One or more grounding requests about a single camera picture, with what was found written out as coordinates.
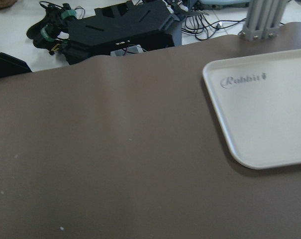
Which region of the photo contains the cream rectangular tray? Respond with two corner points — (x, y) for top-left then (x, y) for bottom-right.
(202, 49), (301, 169)

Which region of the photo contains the black plastic stand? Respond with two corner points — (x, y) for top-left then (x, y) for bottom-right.
(60, 0), (182, 64)

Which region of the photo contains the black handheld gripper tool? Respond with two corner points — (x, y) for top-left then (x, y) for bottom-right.
(26, 0), (77, 55)

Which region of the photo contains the aluminium frame post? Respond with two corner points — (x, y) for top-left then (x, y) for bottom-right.
(239, 0), (288, 41)

